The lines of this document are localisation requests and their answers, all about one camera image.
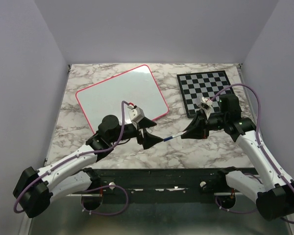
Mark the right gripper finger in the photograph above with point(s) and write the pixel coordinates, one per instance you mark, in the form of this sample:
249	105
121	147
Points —
194	132
196	124

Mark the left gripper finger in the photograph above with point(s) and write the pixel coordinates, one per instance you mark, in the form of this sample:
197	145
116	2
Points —
150	140
144	122

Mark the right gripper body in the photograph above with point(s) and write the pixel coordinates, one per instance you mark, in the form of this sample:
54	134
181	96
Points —
205	123

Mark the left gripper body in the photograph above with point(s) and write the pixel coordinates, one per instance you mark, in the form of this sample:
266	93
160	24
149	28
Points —
139	137

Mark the blue whiteboard marker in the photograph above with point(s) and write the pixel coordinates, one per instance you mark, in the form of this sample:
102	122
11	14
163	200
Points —
173	136

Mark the pink framed whiteboard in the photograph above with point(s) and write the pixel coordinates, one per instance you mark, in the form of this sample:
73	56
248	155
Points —
137	86

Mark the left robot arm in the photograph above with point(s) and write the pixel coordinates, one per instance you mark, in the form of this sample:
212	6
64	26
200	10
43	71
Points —
36	189

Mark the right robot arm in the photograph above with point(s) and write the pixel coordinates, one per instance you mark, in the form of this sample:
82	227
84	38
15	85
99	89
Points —
274	194

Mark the black grey chessboard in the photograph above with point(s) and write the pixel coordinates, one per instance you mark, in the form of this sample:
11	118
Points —
200	84

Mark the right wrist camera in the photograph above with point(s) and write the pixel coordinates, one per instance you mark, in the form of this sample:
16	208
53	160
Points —
205	104

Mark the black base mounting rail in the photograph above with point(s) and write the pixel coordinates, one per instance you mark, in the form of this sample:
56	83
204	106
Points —
156	186

